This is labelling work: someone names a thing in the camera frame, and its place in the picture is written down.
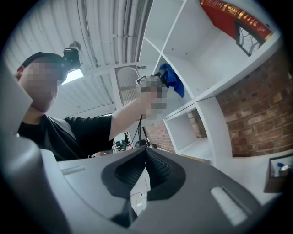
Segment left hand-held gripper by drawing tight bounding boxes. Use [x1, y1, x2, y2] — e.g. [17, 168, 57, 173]
[135, 72, 170, 94]

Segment red book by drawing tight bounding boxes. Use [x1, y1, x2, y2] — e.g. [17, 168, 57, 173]
[199, 0, 273, 41]

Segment person's head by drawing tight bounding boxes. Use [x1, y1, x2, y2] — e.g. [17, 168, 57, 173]
[16, 52, 69, 112]

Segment dark brown wooden box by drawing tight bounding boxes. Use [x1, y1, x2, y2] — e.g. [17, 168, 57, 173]
[263, 153, 293, 194]

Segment person's left forearm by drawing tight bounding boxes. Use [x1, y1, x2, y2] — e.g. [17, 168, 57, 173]
[109, 91, 161, 141]

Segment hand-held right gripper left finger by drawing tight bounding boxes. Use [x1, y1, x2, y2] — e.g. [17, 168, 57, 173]
[101, 148, 146, 228]

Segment black head mount band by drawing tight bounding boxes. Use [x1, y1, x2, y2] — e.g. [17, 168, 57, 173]
[22, 52, 69, 80]

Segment white cubby shelf unit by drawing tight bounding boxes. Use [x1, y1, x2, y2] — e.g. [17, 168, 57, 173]
[109, 0, 283, 165]

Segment white desk with drawers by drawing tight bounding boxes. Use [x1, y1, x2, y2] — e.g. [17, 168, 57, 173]
[178, 146, 293, 206]

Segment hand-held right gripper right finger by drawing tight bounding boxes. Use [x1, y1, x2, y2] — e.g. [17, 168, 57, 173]
[145, 148, 186, 202]

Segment black head camera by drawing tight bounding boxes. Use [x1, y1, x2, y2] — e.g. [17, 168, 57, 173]
[63, 47, 81, 70]

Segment ribbed glass cabinet door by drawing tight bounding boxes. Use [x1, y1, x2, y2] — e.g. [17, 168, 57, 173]
[114, 65, 141, 107]

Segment person's black shirt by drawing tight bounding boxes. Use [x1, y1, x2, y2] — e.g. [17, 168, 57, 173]
[17, 114, 114, 162]

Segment blue cloth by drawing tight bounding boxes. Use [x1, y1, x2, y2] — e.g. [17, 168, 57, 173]
[158, 63, 185, 98]

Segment ceiling light panel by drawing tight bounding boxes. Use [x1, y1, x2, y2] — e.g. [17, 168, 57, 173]
[61, 68, 83, 85]

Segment black picture frame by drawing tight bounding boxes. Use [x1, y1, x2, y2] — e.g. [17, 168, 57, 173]
[233, 19, 267, 57]

